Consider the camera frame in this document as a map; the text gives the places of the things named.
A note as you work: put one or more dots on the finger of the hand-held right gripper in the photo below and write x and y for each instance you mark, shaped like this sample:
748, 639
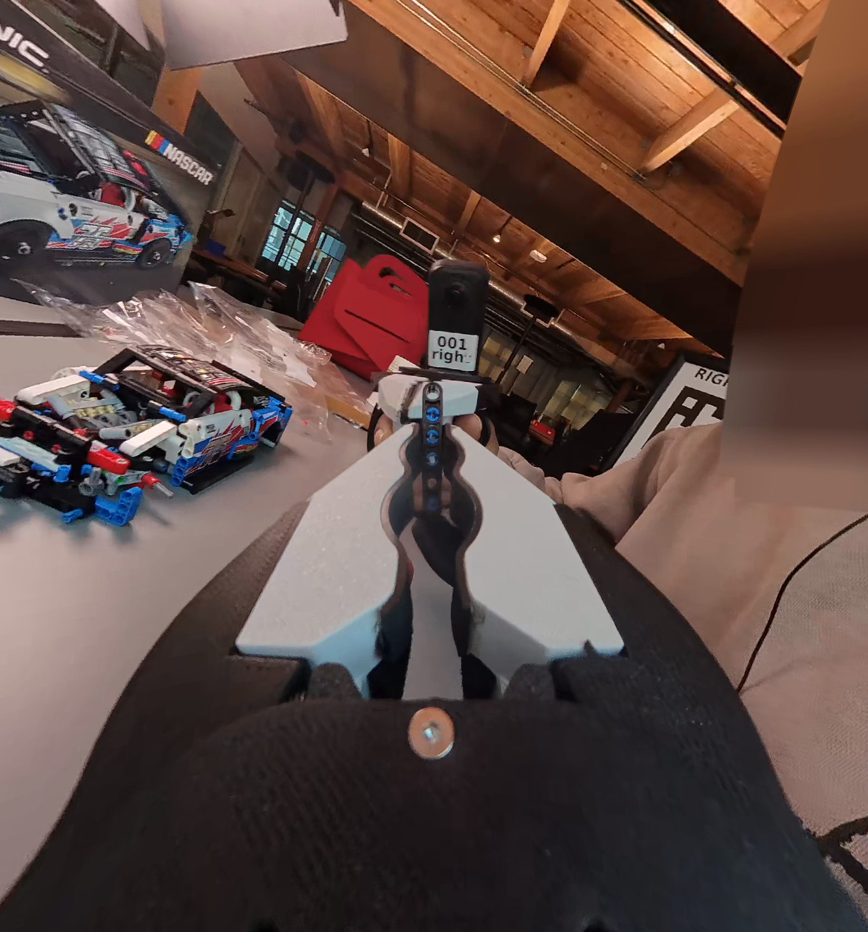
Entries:
401, 404
462, 399

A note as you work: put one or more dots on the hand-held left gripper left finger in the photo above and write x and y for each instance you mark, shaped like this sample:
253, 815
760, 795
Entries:
325, 575

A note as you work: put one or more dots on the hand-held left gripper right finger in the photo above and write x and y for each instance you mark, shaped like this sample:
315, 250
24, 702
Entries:
543, 582

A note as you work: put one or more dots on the black five hole beam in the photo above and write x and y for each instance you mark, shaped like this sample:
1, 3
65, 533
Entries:
432, 437

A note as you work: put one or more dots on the person's right forearm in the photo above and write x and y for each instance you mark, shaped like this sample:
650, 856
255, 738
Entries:
623, 480

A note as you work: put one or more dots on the grey desk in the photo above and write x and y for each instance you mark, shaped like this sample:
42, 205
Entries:
113, 619

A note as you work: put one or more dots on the person's right hand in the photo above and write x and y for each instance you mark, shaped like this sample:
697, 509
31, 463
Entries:
381, 433

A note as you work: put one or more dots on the black light stand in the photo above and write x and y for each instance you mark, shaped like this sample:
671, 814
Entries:
543, 309

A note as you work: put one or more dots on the red felt bag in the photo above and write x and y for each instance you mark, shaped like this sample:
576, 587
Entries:
361, 320

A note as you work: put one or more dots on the clear plastic parts bag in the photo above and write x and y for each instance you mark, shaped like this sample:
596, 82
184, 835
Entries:
259, 342

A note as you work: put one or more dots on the partly built toy brick car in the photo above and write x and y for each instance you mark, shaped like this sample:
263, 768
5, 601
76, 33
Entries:
150, 429

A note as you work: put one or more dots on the black white printed sign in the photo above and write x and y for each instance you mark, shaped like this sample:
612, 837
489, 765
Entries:
696, 408

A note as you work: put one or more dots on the studio light panel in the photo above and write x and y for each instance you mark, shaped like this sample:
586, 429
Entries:
259, 29

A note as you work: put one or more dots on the black toy car set box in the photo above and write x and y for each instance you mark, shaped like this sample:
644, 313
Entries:
55, 182

